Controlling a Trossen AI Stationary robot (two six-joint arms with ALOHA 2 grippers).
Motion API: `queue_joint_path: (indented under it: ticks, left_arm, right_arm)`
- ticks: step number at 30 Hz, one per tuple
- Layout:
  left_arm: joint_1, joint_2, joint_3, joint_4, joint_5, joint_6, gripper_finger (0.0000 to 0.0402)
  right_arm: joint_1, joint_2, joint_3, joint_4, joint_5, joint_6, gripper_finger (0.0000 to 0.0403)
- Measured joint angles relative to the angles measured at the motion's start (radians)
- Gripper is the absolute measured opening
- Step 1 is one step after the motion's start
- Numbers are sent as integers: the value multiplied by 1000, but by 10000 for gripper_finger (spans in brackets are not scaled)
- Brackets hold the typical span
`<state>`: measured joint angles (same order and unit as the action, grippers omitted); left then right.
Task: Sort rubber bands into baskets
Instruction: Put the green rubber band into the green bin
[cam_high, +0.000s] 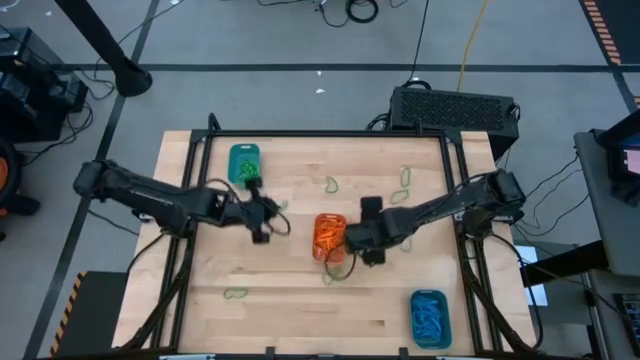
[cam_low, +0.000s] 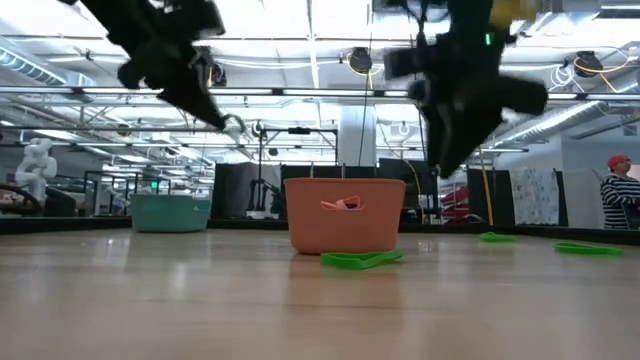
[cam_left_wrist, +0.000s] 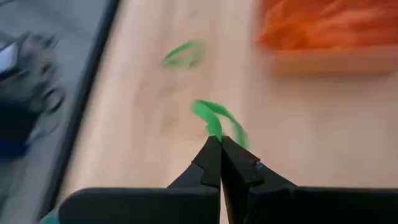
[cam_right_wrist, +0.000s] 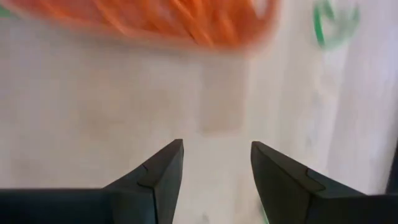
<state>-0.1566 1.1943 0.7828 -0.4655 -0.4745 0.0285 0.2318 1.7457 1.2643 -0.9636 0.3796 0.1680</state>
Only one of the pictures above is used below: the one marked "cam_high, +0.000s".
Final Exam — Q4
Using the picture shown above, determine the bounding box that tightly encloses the black laptop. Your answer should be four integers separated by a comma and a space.
597, 107, 640, 201

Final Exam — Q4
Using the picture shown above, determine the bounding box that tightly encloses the grey desk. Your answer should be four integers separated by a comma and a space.
573, 128, 640, 279

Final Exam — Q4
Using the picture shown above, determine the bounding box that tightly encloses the black orange floor machine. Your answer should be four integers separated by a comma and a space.
0, 138, 42, 221

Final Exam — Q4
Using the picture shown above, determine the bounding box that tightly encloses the yellow cable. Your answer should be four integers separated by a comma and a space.
456, 0, 491, 94

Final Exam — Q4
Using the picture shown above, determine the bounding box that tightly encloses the teal plastic basket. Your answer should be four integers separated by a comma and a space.
226, 142, 263, 191

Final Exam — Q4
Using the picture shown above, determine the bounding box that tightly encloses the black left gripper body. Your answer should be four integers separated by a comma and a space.
219, 176, 281, 232

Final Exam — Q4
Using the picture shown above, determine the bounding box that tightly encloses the blue plastic basket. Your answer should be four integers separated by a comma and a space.
409, 289, 453, 351

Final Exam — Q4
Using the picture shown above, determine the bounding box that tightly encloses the thin black cable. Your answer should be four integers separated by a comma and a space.
403, 0, 431, 89

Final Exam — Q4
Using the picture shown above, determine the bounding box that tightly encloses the black pole stand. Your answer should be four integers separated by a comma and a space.
52, 0, 154, 99

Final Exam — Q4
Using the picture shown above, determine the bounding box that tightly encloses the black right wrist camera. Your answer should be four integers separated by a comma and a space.
359, 195, 385, 222

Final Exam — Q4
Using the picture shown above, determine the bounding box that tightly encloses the black desk support bar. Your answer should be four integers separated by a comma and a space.
519, 239, 609, 287

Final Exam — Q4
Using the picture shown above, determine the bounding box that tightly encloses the black cable coil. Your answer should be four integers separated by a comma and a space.
344, 0, 380, 25

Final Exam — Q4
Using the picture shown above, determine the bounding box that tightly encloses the black keyboard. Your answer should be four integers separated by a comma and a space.
613, 292, 640, 354

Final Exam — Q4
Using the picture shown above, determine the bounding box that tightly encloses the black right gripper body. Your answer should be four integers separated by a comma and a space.
343, 207, 402, 268

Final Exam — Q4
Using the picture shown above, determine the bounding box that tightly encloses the black aluminium table frame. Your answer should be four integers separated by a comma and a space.
117, 112, 539, 359

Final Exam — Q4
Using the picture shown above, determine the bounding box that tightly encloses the black equipment cart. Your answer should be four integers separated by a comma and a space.
0, 27, 91, 144

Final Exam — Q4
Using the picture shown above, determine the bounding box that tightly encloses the blue rubber band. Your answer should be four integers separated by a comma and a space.
414, 297, 444, 326
415, 309, 445, 341
413, 299, 441, 340

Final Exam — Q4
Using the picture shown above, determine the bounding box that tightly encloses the black hazard-striped floor mat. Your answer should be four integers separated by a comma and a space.
48, 270, 130, 359
581, 0, 640, 66

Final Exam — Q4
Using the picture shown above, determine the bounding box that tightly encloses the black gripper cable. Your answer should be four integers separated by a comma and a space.
323, 243, 358, 282
204, 178, 292, 238

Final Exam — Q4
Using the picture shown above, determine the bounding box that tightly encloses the black computer tower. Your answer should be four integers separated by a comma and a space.
388, 85, 521, 161

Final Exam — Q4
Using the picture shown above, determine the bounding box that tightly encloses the orange plastic basket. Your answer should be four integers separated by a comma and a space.
311, 212, 349, 265

